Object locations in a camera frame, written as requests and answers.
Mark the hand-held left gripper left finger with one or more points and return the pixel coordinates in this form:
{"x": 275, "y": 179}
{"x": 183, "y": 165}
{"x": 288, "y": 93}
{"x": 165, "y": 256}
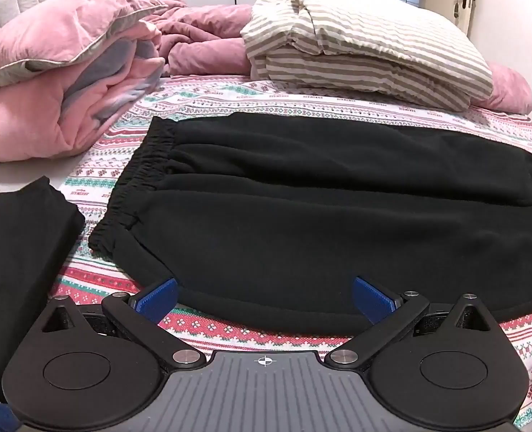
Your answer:
{"x": 158, "y": 300}

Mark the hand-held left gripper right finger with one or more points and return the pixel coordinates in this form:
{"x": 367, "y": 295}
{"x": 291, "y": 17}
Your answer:
{"x": 373, "y": 300}

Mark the black pants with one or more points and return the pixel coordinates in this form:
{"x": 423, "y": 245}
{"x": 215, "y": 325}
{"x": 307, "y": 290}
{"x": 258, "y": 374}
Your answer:
{"x": 293, "y": 211}

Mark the folded black cloth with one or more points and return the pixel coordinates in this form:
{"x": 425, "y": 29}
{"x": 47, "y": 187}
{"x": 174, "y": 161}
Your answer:
{"x": 18, "y": 256}

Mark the patterned bed sheet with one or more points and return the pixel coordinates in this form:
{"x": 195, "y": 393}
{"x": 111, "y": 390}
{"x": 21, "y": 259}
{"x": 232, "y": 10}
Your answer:
{"x": 293, "y": 96}

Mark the striped folded duvet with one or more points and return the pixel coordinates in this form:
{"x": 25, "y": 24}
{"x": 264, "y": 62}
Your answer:
{"x": 360, "y": 49}

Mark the mauve blanket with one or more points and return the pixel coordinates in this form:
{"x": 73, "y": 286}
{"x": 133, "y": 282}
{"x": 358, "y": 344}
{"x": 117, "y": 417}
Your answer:
{"x": 203, "y": 49}

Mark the pink and grey comforter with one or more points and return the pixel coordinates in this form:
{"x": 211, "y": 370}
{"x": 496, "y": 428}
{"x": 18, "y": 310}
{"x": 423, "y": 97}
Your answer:
{"x": 45, "y": 49}

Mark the green key tag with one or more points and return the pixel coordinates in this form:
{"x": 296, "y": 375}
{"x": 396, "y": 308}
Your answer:
{"x": 456, "y": 9}

